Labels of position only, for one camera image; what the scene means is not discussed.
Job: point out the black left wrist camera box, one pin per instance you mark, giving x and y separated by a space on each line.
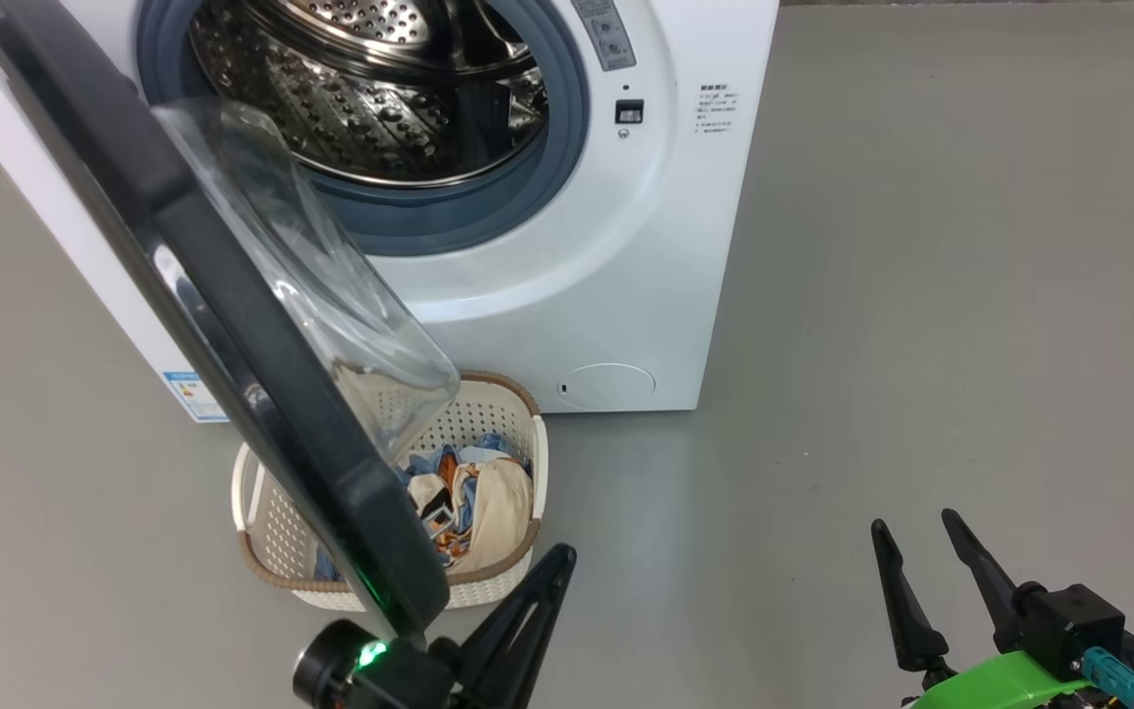
331 665

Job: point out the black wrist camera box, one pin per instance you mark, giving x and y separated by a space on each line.
1079 620
331 665

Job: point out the black door lock socket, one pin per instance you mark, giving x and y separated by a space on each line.
629 111

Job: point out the white front-load washing machine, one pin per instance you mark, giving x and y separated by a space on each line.
577 276

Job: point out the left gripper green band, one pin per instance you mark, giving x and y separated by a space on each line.
419 679

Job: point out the blue cartoon print garment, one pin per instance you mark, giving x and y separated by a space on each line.
434 459

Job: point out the blue energy label sticker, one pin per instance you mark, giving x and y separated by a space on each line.
195 396

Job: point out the grey rim instruction sticker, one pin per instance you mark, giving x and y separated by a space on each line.
606 34

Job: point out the round white filter cover flap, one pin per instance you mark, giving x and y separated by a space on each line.
606 386

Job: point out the cream perforated laundry basket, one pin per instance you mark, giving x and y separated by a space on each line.
483 406

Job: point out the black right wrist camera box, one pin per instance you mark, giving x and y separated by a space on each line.
1079 620

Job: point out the black round glass washer door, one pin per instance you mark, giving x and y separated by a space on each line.
232 335

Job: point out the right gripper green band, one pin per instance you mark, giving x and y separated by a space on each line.
1000 684

